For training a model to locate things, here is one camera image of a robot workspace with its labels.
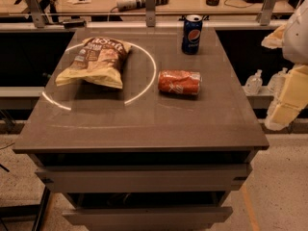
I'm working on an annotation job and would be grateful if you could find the left metal bracket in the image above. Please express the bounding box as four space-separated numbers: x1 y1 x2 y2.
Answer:
24 0 46 28

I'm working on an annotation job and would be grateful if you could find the grey power strip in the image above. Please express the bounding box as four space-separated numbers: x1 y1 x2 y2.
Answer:
116 0 169 12

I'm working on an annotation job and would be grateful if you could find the yellow chip bag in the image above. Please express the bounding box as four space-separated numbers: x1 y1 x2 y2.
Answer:
56 37 132 90

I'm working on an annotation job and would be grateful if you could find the blue pepsi can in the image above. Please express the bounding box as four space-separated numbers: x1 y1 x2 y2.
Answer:
182 14 203 55

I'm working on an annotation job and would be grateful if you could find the grey drawer cabinet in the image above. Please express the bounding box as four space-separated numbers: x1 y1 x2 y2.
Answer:
14 28 269 231

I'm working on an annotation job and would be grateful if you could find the right metal bracket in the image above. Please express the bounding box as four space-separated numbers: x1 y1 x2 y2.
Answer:
257 0 277 26

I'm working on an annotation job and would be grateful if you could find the clear sanitizer bottle right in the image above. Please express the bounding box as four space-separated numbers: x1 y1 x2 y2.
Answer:
267 67 288 94

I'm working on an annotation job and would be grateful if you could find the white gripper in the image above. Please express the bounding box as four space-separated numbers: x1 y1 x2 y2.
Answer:
261 0 308 131

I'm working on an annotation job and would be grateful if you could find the clear sanitizer bottle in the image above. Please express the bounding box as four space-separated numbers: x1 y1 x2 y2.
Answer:
267 67 288 94
244 69 263 95

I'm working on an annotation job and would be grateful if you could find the orange coke can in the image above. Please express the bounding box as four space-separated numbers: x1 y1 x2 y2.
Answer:
158 70 201 95

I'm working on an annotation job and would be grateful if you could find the metal bracket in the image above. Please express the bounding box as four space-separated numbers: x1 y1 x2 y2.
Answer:
145 0 155 27
257 0 277 26
24 0 46 28

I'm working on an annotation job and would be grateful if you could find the middle metal bracket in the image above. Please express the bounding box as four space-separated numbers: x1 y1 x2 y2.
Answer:
145 0 155 27

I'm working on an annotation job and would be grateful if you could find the clear sanitizer bottle left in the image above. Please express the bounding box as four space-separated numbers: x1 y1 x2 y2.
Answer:
244 69 263 95

